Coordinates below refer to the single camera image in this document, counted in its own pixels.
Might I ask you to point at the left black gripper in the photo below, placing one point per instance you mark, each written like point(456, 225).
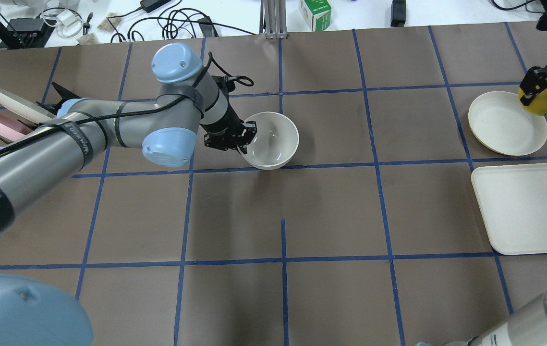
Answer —
point(222, 124)

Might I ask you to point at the yellow lemon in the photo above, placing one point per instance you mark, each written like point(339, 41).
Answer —
point(533, 99)

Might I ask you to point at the white ceramic bowl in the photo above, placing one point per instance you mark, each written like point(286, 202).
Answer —
point(275, 142)

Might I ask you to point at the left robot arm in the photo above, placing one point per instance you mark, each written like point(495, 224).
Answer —
point(33, 313)

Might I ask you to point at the cream round plate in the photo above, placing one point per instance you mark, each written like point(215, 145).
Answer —
point(501, 124)

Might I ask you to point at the white rectangular tray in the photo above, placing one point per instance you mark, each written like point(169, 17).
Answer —
point(513, 202)

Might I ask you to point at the green white carton box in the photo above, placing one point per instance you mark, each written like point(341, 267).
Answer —
point(316, 13)

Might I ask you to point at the black power adapter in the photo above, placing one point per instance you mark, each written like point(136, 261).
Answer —
point(398, 13)

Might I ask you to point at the black dish rack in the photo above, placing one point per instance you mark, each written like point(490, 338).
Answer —
point(65, 96)

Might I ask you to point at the cream plate in rack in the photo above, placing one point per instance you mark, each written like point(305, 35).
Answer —
point(18, 103)

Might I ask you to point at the aluminium frame post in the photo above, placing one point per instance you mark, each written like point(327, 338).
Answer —
point(273, 19)

